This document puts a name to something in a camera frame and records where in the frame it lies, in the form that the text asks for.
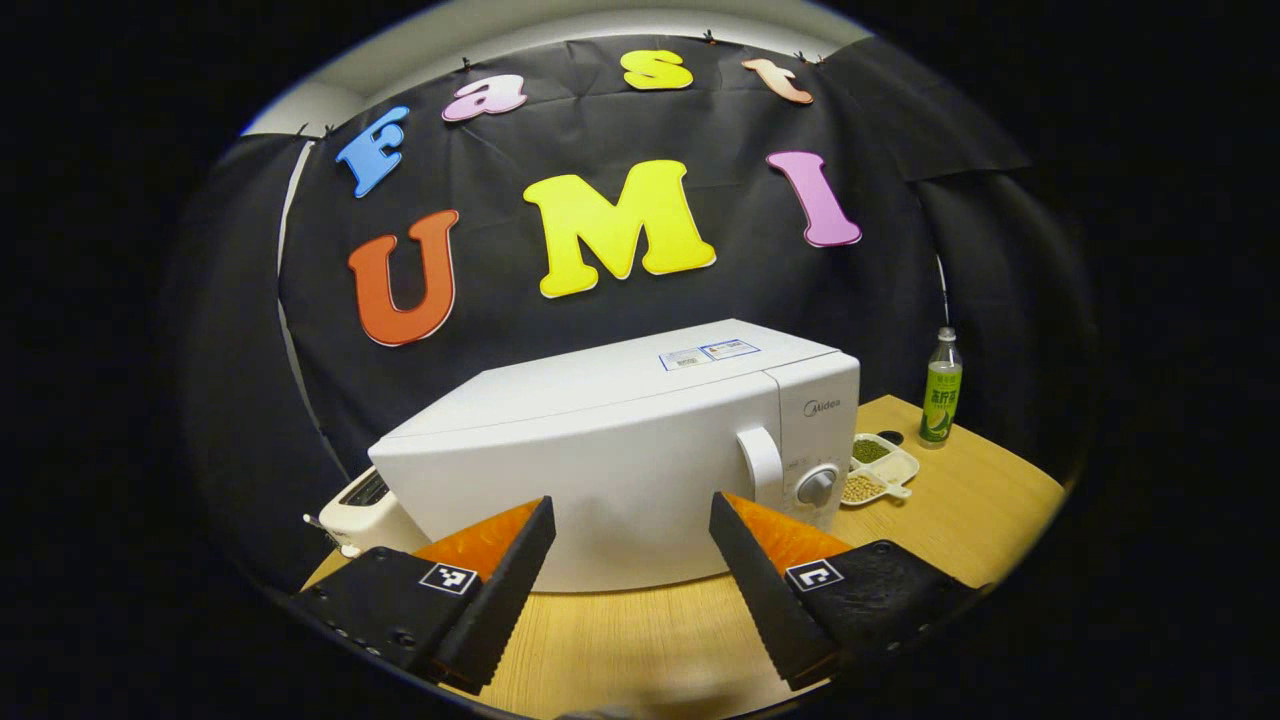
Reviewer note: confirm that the white toaster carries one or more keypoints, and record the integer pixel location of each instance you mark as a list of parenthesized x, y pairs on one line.
[(365, 515)]

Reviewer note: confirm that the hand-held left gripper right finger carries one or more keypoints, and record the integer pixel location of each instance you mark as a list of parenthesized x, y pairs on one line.
[(760, 590)]

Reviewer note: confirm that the white microwave oven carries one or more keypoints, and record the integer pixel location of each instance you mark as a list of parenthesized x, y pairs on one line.
[(620, 450)]

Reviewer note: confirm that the black backdrop cloth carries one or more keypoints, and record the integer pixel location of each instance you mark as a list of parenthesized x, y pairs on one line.
[(745, 290)]

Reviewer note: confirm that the white divided dish with beans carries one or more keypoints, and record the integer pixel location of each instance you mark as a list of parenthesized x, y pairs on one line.
[(880, 472)]

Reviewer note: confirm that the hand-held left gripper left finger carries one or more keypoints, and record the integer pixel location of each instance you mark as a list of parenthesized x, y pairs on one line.
[(505, 600)]

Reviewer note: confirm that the green drink bottle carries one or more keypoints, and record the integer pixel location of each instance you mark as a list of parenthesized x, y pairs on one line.
[(940, 400)]

